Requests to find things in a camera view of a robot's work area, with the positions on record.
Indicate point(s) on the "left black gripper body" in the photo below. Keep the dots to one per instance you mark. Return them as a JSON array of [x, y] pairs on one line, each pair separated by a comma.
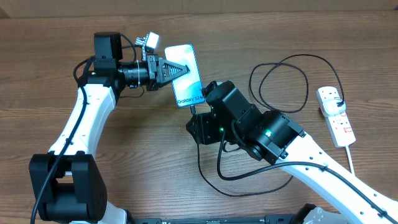
[[152, 72]]

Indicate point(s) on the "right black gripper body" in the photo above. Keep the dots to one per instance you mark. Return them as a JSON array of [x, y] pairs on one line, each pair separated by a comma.
[[216, 130]]

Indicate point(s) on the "blue Galaxy smartphone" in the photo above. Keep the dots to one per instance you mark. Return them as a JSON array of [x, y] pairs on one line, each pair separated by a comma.
[[187, 88]]

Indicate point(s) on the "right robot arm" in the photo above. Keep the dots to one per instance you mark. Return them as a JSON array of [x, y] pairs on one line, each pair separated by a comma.
[[274, 137]]

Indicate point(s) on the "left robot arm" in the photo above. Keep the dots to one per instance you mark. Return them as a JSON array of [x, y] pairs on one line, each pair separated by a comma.
[[67, 184]]

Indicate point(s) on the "white charger adapter plug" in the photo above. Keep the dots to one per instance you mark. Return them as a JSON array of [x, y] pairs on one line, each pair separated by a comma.
[[332, 107]]

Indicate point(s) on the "white power strip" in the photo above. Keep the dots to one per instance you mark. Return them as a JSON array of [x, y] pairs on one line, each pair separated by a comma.
[[338, 125]]

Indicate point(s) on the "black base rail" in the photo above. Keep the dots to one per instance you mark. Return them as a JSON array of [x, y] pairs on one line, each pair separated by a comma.
[[309, 213]]

